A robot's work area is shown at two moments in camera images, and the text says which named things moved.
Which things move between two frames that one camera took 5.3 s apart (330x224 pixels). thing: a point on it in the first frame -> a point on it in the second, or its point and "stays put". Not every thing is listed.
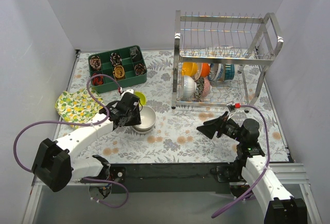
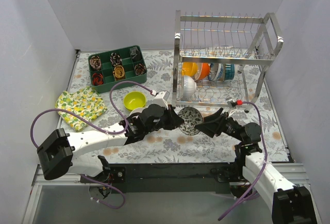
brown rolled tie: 140,69 stays put
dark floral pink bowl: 203,87 -> 192,117
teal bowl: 229,71 stays put
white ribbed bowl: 188,87 stays put
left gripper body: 132,112 -> 167,117
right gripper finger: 209,130 stays put
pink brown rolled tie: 95,62 stays put
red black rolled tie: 97,80 stays put
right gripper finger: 216,121 -> 213,116
